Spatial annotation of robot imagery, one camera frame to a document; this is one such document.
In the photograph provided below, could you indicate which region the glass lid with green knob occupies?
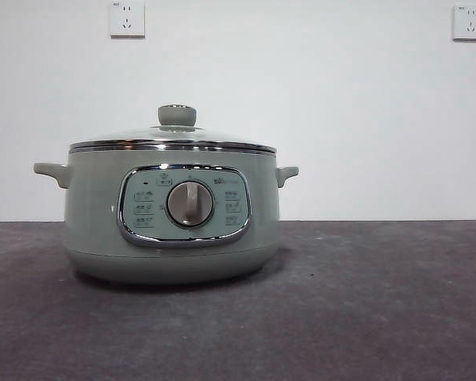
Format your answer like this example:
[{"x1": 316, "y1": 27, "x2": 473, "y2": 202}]
[{"x1": 69, "y1": 103, "x2": 278, "y2": 154}]

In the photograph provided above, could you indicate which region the sage green electric pot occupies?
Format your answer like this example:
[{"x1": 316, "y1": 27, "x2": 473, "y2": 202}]
[{"x1": 33, "y1": 147, "x2": 301, "y2": 285}]

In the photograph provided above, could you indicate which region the white wall socket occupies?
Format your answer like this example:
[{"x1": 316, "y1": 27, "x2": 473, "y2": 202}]
[
  {"x1": 110, "y1": 1, "x2": 147, "y2": 39},
  {"x1": 451, "y1": 4, "x2": 476, "y2": 43}
]

